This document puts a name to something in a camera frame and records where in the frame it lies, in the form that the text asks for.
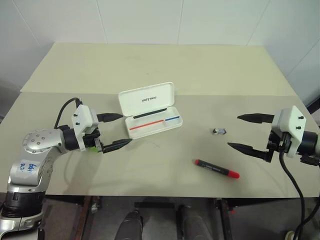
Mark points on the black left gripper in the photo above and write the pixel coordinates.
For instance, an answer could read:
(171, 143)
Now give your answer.
(93, 140)

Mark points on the black whiteboard marker red cap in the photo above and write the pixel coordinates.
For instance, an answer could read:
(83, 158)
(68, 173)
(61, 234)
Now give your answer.
(215, 168)

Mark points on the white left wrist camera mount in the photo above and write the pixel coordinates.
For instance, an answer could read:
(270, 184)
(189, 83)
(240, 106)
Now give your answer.
(81, 117)

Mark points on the dark rounded shape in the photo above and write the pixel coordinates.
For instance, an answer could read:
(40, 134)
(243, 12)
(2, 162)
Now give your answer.
(131, 225)

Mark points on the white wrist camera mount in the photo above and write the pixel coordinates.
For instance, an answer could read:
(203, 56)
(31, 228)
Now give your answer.
(292, 120)
(81, 117)

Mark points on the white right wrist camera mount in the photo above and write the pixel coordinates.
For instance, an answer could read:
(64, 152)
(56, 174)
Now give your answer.
(292, 120)

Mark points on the black table crossbar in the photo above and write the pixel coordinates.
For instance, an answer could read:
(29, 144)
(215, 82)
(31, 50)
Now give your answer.
(155, 205)

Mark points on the white hinged pencil case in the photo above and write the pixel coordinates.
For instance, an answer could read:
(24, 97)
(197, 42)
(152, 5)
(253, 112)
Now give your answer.
(140, 107)

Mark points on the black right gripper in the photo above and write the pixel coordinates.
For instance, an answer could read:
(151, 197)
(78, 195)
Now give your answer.
(276, 142)

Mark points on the rusty brown table leg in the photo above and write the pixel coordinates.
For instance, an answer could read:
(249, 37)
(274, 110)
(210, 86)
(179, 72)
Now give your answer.
(87, 217)

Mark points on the black metal table leg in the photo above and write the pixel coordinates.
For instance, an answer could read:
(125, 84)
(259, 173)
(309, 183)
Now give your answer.
(226, 220)

